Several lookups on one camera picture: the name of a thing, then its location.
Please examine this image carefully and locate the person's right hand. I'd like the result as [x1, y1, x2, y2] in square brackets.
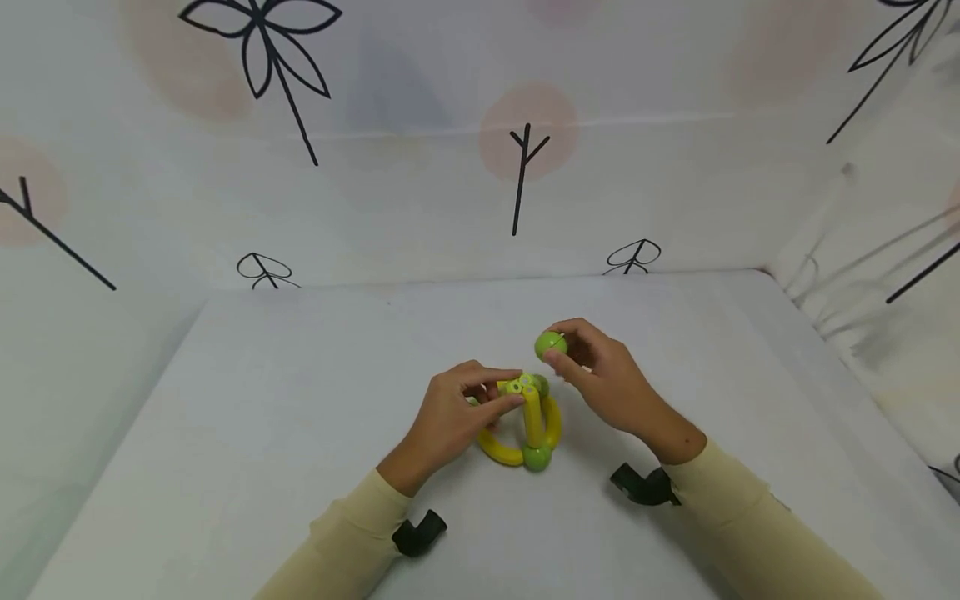
[543, 317, 679, 438]

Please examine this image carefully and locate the person's left hand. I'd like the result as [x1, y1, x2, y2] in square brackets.
[402, 360, 525, 476]

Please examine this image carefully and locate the yellow green rod-and-ball toy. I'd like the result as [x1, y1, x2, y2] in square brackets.
[466, 372, 563, 473]

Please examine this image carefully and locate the person's right forearm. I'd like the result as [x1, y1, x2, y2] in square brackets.
[637, 403, 886, 600]

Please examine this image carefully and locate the person's left forearm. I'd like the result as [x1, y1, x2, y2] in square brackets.
[253, 439, 436, 600]

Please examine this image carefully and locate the black wrist band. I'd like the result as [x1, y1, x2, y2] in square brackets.
[391, 509, 449, 558]
[609, 462, 683, 508]

